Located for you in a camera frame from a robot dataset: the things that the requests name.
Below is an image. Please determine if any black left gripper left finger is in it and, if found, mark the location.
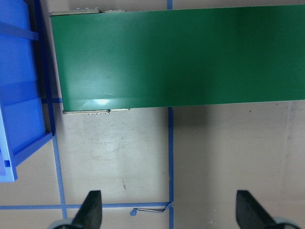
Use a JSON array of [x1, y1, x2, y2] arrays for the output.
[[49, 189, 103, 229]]

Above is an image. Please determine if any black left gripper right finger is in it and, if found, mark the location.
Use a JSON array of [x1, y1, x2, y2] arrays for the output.
[[235, 189, 302, 229]]

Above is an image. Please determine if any blue left plastic bin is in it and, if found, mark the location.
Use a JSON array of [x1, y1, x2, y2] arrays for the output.
[[0, 0, 51, 183]]

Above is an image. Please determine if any green conveyor belt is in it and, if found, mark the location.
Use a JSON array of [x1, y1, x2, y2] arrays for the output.
[[51, 5, 305, 114]]

